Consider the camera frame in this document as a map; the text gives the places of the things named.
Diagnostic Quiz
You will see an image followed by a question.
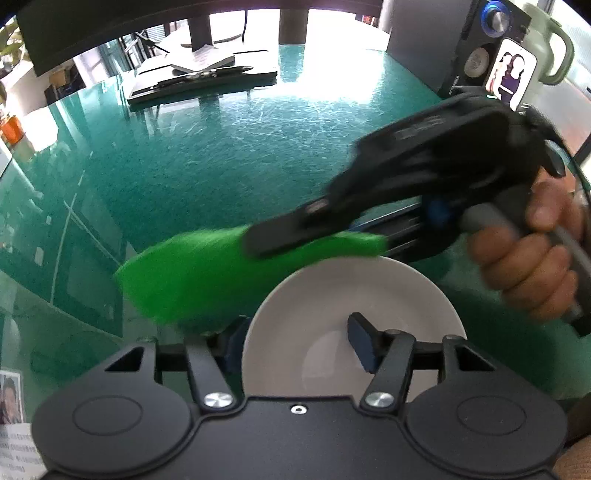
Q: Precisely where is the black laptop stand tray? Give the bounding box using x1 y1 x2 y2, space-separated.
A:
125 50 279 105

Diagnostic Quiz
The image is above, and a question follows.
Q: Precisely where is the green cleaning cloth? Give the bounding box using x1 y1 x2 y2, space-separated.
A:
114 227 387 332

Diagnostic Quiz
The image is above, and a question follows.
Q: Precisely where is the white notebook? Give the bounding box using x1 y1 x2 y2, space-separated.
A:
167 45 235 73

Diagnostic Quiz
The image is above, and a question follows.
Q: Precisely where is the smartphone with lit screen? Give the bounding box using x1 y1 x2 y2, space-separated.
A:
485 38 537 111

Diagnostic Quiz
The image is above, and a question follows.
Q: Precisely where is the black pen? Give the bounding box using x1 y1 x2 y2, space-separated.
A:
153 66 253 89

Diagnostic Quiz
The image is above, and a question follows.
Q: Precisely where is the black speaker with blue knob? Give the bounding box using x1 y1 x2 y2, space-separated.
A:
387 0 531 98

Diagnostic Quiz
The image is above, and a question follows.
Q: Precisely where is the black computer monitor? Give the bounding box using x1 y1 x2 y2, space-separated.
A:
1 0 382 75

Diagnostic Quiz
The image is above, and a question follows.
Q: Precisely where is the white ceramic bowl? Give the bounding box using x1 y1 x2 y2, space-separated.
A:
242 257 465 400

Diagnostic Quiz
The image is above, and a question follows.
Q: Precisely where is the pale green kettle jug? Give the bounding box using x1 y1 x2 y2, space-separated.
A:
521 2 576 93

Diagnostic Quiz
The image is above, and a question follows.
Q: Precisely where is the white printed paper sheet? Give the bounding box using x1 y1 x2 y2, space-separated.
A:
0 370 46 479

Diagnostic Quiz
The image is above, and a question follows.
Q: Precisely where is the person's right hand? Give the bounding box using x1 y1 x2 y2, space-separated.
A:
468 179 590 323

